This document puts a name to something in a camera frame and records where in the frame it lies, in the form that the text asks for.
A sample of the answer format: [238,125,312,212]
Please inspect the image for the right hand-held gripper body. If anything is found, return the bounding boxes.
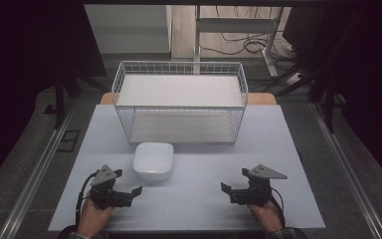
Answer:
[230,163,288,207]

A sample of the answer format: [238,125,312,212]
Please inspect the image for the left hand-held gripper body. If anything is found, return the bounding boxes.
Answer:
[89,163,133,211]

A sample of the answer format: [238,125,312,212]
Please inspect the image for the white square bowl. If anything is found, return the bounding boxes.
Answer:
[132,141,175,182]

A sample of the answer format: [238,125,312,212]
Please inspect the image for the white wire basket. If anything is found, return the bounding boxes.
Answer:
[110,60,250,145]

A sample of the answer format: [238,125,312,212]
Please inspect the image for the person's right hand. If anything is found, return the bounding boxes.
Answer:
[246,199,285,234]

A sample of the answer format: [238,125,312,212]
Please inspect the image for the person's left hand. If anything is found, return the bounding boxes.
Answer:
[77,198,114,238]

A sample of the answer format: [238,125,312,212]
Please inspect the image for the wooden board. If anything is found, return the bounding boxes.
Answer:
[98,92,279,107]

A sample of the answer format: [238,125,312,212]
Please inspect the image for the black stand leg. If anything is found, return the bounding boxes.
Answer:
[307,76,337,134]
[53,71,81,130]

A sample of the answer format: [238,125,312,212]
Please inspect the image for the white metal stand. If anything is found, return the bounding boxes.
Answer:
[193,4,286,79]

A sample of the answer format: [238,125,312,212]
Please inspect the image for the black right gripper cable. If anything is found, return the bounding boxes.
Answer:
[270,186,287,228]

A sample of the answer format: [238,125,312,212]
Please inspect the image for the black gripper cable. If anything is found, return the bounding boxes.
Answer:
[270,186,287,228]
[75,169,99,227]

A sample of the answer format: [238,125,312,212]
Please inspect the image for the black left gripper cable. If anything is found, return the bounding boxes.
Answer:
[75,169,99,227]

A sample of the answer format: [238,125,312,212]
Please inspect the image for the black floor socket frame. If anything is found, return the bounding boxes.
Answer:
[57,128,82,153]

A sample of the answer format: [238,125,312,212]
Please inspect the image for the aluminium floor rail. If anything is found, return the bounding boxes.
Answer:
[307,102,382,239]
[0,99,78,239]

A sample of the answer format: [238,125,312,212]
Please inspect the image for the black floor cables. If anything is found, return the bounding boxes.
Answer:
[198,5,296,58]

